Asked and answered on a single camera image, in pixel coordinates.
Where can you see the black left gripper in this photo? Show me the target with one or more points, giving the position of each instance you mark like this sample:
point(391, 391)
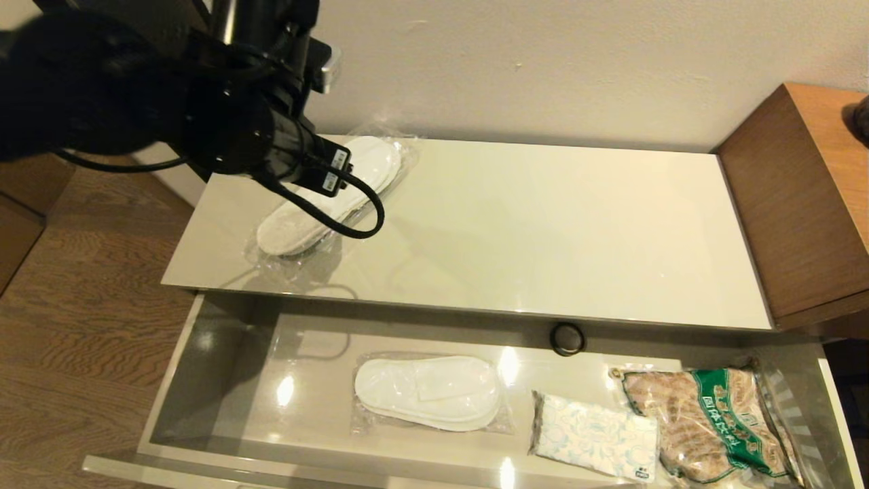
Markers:
point(265, 41)

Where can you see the white slippers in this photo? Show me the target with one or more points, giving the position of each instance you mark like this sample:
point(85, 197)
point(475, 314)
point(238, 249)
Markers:
point(428, 394)
point(299, 227)

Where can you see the beige glossy drawer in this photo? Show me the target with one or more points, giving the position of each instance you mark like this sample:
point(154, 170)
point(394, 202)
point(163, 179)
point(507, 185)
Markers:
point(305, 407)

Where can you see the white blue-floral tissue pack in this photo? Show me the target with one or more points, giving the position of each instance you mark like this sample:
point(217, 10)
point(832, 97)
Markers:
point(597, 435)

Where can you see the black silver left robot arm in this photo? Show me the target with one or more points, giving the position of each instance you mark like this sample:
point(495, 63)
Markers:
point(102, 88)

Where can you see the brown wooden furniture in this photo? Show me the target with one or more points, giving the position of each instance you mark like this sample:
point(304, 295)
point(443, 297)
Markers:
point(27, 197)

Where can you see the brown wooden side cabinet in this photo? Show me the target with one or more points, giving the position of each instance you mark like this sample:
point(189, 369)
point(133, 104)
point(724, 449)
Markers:
point(794, 217)

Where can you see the green brown snack bag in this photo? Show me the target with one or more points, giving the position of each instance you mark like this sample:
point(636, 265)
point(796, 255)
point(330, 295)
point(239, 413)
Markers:
point(699, 421)

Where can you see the dark round object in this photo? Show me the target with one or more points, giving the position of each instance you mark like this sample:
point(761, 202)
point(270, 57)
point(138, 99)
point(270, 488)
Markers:
point(862, 121)

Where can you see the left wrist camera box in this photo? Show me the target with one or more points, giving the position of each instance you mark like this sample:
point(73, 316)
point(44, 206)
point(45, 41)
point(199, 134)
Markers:
point(327, 68)

